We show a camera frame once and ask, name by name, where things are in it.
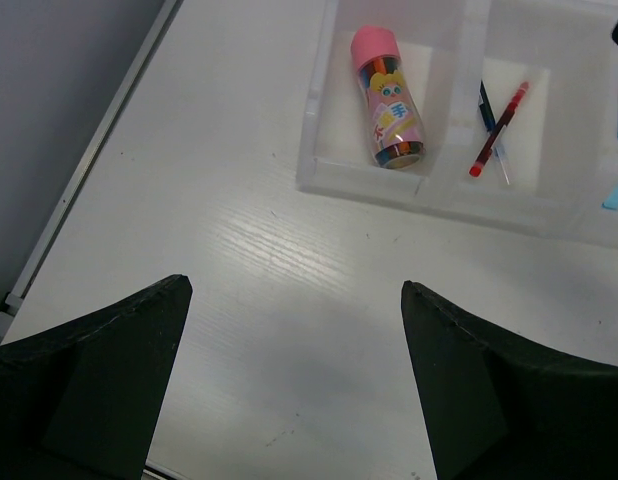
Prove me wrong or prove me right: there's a pink-lidded small bottle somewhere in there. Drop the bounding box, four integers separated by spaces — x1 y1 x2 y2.
350 25 425 170

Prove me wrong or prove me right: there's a blue highlighter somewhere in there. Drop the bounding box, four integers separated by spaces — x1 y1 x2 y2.
601 172 618 211

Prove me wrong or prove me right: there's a red pen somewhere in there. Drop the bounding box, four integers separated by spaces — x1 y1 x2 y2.
469 81 530 178

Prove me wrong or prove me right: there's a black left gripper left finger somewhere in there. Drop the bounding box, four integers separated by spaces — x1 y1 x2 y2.
0 275 193 479

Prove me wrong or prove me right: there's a white three-compartment tray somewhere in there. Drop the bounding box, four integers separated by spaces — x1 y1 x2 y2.
296 1 618 248

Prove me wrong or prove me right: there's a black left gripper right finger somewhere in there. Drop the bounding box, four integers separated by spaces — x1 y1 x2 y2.
401 281 618 479

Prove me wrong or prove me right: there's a dark blue pen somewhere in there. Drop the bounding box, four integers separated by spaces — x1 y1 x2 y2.
478 82 512 187

